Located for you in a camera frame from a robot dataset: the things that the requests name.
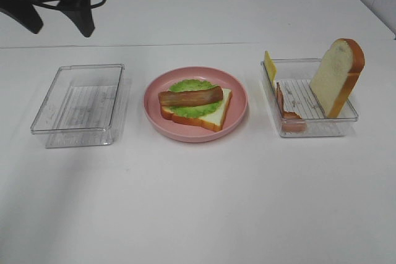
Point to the brown bacon strip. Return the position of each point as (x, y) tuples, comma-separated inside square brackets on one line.
[(191, 98)]

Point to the green lettuce leaf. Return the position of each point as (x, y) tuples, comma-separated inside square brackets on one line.
[(192, 111)]

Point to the bread slice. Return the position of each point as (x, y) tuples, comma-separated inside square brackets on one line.
[(337, 75), (213, 121)]

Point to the yellow cheese slice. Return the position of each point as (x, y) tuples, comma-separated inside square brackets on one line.
[(270, 68)]

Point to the pink bacon strip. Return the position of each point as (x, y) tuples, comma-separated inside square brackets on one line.
[(291, 121)]

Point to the left clear plastic tray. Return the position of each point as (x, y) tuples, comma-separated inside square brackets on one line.
[(84, 106)]

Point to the clear plastic tray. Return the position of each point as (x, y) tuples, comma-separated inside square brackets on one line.
[(294, 76), (84, 106)]

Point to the pink round plate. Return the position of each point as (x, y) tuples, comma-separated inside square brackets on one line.
[(195, 134)]

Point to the right clear plastic tray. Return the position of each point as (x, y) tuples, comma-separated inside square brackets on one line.
[(294, 76)]

